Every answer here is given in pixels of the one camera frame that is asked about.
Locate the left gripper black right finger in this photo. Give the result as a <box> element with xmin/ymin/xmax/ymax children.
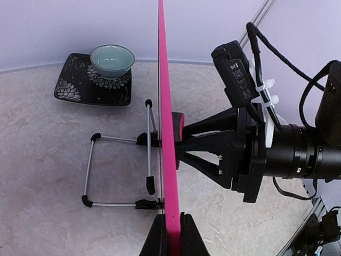
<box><xmin>180</xmin><ymin>212</ymin><xmax>209</xmax><ymax>256</ymax></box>

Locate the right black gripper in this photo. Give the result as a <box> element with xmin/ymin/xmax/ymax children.
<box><xmin>175</xmin><ymin>108</ymin><xmax>266</xmax><ymax>203</ymax></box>

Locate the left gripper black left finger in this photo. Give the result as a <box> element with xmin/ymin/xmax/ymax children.
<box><xmin>139</xmin><ymin>214</ymin><xmax>168</xmax><ymax>256</ymax></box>

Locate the pink framed whiteboard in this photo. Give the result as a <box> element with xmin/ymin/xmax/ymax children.
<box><xmin>158</xmin><ymin>1</ymin><xmax>181</xmax><ymax>255</ymax></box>

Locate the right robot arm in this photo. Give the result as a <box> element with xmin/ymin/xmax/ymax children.
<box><xmin>175</xmin><ymin>60</ymin><xmax>340</xmax><ymax>203</ymax></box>

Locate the green ceramic bowl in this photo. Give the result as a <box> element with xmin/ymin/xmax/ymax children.
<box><xmin>90</xmin><ymin>44</ymin><xmax>135</xmax><ymax>79</ymax></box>

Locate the black floral square plate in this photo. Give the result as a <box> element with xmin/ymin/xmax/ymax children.
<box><xmin>54</xmin><ymin>53</ymin><xmax>132</xmax><ymax>106</ymax></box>

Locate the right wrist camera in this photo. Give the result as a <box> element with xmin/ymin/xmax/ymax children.
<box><xmin>210</xmin><ymin>40</ymin><xmax>280</xmax><ymax>149</ymax></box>

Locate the whiteboard wire stand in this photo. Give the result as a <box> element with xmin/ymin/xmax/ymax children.
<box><xmin>81</xmin><ymin>99</ymin><xmax>164</xmax><ymax>211</ymax></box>

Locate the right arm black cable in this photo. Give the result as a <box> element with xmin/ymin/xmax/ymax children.
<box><xmin>246</xmin><ymin>21</ymin><xmax>341</xmax><ymax>134</ymax></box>

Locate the right aluminium frame post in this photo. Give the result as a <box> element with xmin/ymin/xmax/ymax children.
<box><xmin>239</xmin><ymin>0</ymin><xmax>276</xmax><ymax>49</ymax></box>

